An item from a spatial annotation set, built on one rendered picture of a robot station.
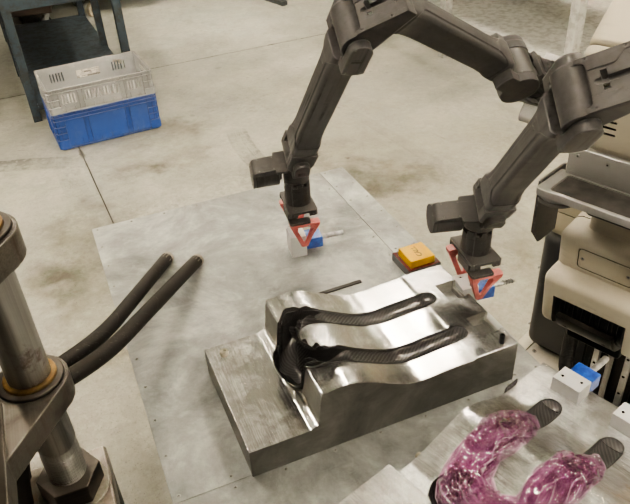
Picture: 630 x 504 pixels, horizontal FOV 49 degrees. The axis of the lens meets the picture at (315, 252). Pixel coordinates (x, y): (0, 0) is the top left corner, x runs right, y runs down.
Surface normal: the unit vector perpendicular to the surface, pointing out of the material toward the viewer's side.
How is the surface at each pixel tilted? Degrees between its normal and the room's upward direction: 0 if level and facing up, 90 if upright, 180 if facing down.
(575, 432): 0
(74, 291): 0
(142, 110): 90
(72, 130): 91
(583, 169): 90
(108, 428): 0
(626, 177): 90
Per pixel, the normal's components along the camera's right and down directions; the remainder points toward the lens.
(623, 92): -0.51, -0.17
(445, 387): 0.39, 0.51
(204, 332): -0.05, -0.82
